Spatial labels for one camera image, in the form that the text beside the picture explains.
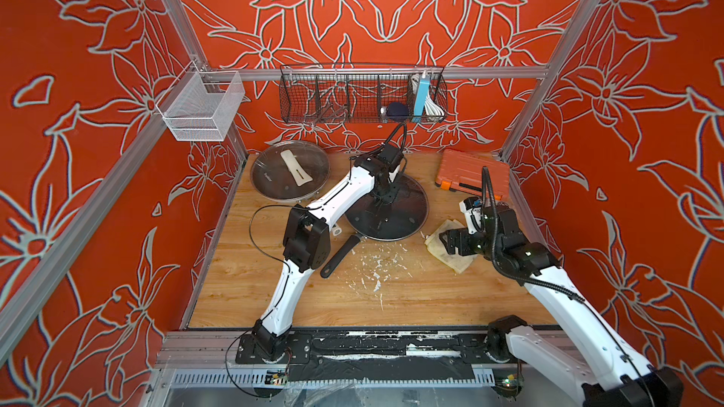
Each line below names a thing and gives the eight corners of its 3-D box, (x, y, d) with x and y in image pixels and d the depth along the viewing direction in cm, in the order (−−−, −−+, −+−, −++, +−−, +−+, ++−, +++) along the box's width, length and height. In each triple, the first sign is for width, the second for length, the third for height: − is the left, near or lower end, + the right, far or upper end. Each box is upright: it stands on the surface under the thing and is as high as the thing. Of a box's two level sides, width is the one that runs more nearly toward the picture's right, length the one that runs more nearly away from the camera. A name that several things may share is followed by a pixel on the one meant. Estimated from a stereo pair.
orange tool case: (434, 190, 111) (437, 180, 105) (439, 155, 123) (443, 144, 118) (503, 206, 105) (510, 196, 100) (502, 168, 118) (508, 157, 113)
